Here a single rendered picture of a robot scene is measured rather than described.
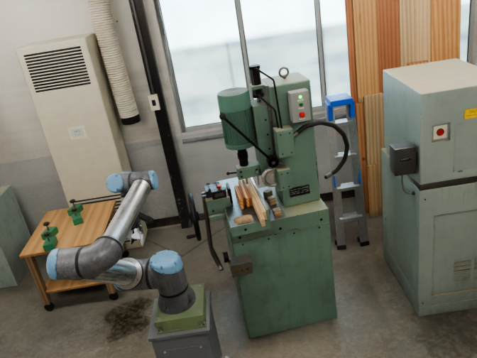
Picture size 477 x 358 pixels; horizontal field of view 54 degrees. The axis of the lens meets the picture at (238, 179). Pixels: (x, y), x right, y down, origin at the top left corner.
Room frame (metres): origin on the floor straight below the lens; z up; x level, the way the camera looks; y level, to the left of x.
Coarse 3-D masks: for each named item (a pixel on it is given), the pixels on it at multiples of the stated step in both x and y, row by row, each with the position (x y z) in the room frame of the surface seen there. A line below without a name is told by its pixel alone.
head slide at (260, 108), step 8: (256, 104) 2.44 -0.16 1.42; (264, 104) 2.42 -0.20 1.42; (256, 112) 2.41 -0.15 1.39; (264, 112) 2.41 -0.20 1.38; (256, 120) 2.41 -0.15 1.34; (264, 120) 2.41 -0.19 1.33; (256, 128) 2.41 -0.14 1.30; (264, 128) 2.41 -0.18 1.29; (256, 136) 2.42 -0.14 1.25; (264, 136) 2.41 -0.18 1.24; (256, 144) 2.46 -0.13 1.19; (264, 144) 2.41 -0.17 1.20; (272, 144) 2.42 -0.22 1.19; (256, 152) 2.50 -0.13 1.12; (272, 152) 2.42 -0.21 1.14; (264, 160) 2.41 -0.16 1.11; (264, 168) 2.41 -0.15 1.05
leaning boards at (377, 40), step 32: (352, 0) 3.66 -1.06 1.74; (384, 0) 3.68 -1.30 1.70; (416, 0) 3.68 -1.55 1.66; (448, 0) 3.63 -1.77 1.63; (352, 32) 3.67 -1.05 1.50; (384, 32) 3.66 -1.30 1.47; (416, 32) 3.66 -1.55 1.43; (448, 32) 3.62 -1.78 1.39; (352, 64) 3.66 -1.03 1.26; (384, 64) 3.65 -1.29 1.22; (416, 64) 3.55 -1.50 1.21; (352, 96) 3.64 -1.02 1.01
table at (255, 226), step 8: (224, 184) 2.62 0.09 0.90; (232, 184) 2.60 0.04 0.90; (232, 192) 2.49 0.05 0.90; (224, 208) 2.31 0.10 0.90; (232, 208) 2.29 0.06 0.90; (240, 208) 2.28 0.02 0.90; (248, 208) 2.26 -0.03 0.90; (216, 216) 2.29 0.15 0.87; (224, 216) 2.30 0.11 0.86; (232, 216) 2.20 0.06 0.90; (256, 216) 2.16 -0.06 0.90; (232, 224) 2.11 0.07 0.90; (240, 224) 2.10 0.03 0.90; (248, 224) 2.10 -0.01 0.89; (256, 224) 2.10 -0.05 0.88; (232, 232) 2.09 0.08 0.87; (240, 232) 2.09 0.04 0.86; (248, 232) 2.10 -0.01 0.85
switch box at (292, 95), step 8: (304, 88) 2.39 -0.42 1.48; (288, 96) 2.37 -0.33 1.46; (296, 96) 2.33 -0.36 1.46; (304, 96) 2.33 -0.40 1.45; (296, 104) 2.33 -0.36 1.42; (304, 104) 2.33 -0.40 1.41; (296, 112) 2.33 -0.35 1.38; (304, 112) 2.33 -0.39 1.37; (296, 120) 2.33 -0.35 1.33; (304, 120) 2.33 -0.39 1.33
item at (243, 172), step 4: (248, 164) 2.47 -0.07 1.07; (252, 164) 2.46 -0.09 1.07; (256, 164) 2.45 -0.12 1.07; (236, 168) 2.44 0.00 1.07; (240, 168) 2.43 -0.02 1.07; (244, 168) 2.43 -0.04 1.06; (248, 168) 2.44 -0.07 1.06; (252, 168) 2.44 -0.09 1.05; (256, 168) 2.44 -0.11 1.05; (260, 168) 2.44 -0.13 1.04; (240, 172) 2.43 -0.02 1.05; (244, 172) 2.43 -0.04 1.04; (248, 172) 2.44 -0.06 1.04; (252, 172) 2.44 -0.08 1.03; (260, 172) 2.44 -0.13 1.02; (240, 176) 2.43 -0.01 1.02; (244, 176) 2.43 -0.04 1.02; (248, 176) 2.44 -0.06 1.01; (252, 176) 2.44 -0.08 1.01
